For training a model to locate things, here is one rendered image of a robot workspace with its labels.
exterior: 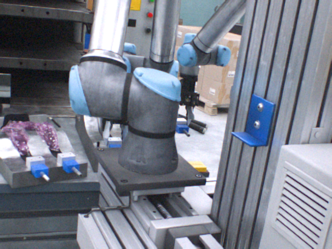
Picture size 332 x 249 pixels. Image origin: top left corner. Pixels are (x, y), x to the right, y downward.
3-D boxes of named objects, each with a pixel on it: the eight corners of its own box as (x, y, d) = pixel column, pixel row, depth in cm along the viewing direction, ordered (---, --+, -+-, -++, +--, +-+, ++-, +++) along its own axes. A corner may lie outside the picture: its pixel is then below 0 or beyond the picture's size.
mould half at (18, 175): (86, 177, 158) (89, 147, 154) (12, 189, 142) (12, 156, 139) (35, 130, 195) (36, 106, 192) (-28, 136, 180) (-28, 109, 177)
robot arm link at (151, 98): (176, 136, 106) (184, 79, 102) (119, 128, 106) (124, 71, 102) (177, 121, 118) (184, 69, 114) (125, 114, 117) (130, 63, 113)
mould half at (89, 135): (162, 171, 171) (167, 137, 167) (93, 172, 162) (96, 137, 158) (130, 127, 215) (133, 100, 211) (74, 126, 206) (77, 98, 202)
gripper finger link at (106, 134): (100, 148, 156) (109, 123, 154) (97, 142, 161) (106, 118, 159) (109, 150, 157) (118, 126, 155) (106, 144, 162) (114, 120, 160)
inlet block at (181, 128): (193, 142, 175) (195, 128, 173) (181, 142, 173) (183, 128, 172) (182, 130, 187) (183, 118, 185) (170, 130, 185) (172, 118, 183)
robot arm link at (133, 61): (142, 58, 136) (146, 53, 146) (106, 54, 136) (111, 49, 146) (140, 84, 138) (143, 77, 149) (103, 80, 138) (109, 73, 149)
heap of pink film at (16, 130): (65, 150, 163) (66, 129, 160) (15, 156, 152) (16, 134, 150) (38, 127, 182) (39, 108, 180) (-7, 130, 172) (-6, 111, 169)
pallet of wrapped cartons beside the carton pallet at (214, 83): (259, 113, 593) (273, 41, 565) (210, 116, 551) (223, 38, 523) (205, 89, 690) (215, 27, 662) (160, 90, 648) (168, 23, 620)
